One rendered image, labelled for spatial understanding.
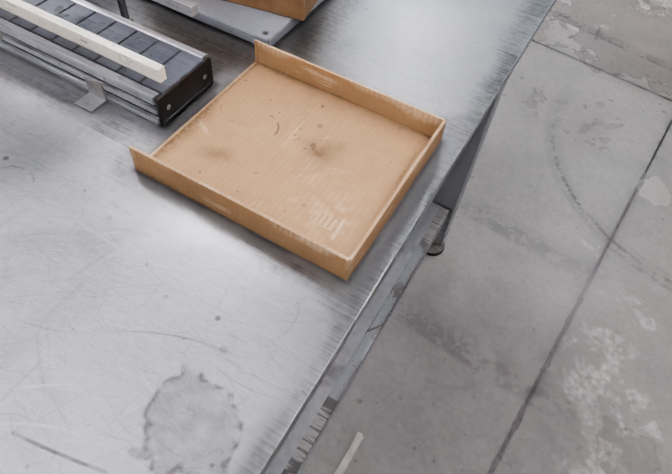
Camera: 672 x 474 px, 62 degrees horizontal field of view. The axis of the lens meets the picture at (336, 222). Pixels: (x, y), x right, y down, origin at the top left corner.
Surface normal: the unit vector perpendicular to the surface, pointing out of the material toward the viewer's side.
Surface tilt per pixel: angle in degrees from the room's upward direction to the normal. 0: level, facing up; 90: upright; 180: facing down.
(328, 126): 0
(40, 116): 0
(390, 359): 0
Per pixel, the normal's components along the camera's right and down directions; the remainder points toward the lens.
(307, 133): 0.07, -0.60
